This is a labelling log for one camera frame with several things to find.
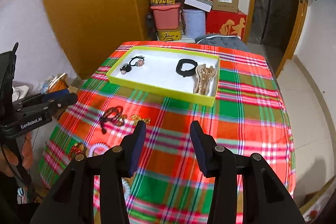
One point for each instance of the yellow-green tray box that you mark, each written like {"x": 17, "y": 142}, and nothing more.
{"x": 158, "y": 74}

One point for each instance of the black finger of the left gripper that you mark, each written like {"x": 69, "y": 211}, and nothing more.
{"x": 56, "y": 104}
{"x": 44, "y": 96}

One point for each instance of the yellow round tin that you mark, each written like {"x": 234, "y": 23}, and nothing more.
{"x": 170, "y": 35}

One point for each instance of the person left hand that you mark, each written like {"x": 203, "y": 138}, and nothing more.
{"x": 8, "y": 158}

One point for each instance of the white striped flat box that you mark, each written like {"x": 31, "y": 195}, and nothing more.
{"x": 205, "y": 5}

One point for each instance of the grey quilted cushion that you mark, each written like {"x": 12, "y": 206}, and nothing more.
{"x": 224, "y": 41}

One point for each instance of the black hair band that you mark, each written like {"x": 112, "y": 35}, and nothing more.
{"x": 186, "y": 67}

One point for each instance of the beige claw hair clip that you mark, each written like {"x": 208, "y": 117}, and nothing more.
{"x": 204, "y": 77}

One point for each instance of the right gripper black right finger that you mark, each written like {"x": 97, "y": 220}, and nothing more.
{"x": 265, "y": 198}

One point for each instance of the wooden door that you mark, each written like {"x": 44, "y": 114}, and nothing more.
{"x": 275, "y": 27}

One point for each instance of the plaid tablecloth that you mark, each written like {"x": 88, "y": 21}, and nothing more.
{"x": 248, "y": 116}

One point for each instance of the light blue bucket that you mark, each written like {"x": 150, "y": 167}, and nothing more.
{"x": 194, "y": 23}

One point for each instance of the wooden wardrobe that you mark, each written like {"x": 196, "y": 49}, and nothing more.
{"x": 90, "y": 30}

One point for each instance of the red gift box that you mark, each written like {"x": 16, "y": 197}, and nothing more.
{"x": 226, "y": 23}

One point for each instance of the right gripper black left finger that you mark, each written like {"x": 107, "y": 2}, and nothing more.
{"x": 70, "y": 200}

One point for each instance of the pink plastic bin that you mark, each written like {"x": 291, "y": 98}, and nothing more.
{"x": 166, "y": 17}

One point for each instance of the black hair tie pink charm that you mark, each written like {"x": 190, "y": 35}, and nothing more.
{"x": 137, "y": 61}

